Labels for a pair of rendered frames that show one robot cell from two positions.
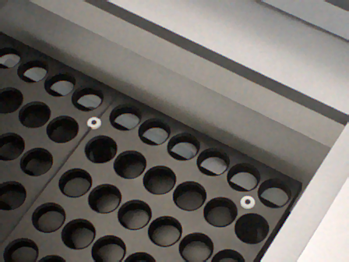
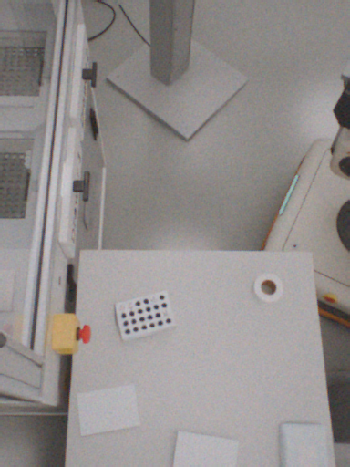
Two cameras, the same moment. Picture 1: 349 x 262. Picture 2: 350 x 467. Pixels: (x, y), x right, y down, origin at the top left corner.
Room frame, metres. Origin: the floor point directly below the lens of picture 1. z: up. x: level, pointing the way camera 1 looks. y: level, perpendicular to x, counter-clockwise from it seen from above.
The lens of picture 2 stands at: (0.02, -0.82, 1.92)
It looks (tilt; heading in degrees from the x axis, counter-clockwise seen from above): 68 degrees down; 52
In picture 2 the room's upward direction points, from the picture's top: 6 degrees clockwise
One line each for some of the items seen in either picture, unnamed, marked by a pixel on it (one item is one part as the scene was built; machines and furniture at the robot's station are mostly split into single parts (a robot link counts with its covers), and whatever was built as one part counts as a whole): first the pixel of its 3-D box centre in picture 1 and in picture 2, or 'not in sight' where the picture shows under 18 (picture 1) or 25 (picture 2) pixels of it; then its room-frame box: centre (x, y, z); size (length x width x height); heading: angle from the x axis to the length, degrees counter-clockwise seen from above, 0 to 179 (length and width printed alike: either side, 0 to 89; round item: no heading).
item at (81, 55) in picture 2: not in sight; (80, 82); (0.31, 0.00, 0.87); 0.29 x 0.02 x 0.11; 57
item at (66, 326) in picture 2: not in sight; (67, 334); (-0.03, -0.56, 0.88); 0.07 x 0.05 x 0.07; 57
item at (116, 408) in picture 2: not in sight; (108, 409); (-0.04, -0.72, 0.77); 0.13 x 0.09 x 0.02; 157
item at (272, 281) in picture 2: not in sight; (266, 289); (0.42, -0.69, 0.78); 0.07 x 0.07 x 0.04
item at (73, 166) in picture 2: not in sight; (71, 191); (0.14, -0.27, 0.87); 0.29 x 0.02 x 0.11; 57
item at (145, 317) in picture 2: not in sight; (145, 316); (0.14, -0.59, 0.78); 0.12 x 0.08 x 0.04; 162
